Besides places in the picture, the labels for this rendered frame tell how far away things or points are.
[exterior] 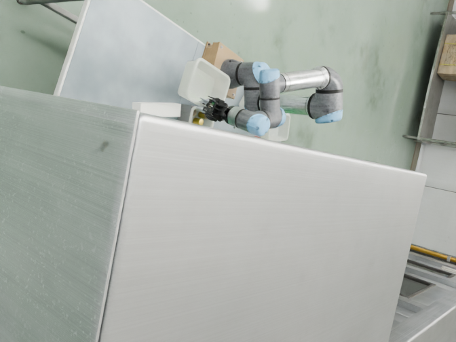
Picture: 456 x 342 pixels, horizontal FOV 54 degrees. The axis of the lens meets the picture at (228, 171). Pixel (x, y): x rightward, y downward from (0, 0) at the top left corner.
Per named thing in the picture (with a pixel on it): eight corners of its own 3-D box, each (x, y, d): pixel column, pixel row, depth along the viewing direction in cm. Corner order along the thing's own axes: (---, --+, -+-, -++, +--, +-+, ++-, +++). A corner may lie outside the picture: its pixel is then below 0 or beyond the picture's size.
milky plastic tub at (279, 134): (259, 111, 273) (271, 113, 267) (279, 112, 290) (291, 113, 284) (256, 140, 276) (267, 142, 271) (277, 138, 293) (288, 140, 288)
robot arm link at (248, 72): (251, 60, 226) (273, 60, 218) (252, 87, 229) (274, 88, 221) (237, 62, 217) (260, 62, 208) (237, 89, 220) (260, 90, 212)
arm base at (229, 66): (224, 53, 224) (240, 53, 218) (240, 66, 236) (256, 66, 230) (216, 81, 222) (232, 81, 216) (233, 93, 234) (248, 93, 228)
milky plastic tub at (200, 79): (183, 54, 178) (199, 55, 172) (216, 77, 195) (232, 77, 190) (170, 96, 176) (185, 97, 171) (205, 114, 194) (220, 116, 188)
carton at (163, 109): (132, 102, 198) (140, 103, 194) (172, 102, 216) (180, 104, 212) (131, 115, 199) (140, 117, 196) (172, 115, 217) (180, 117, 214)
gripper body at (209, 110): (207, 94, 170) (229, 102, 162) (220, 101, 177) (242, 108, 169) (199, 112, 171) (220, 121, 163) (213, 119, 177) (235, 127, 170)
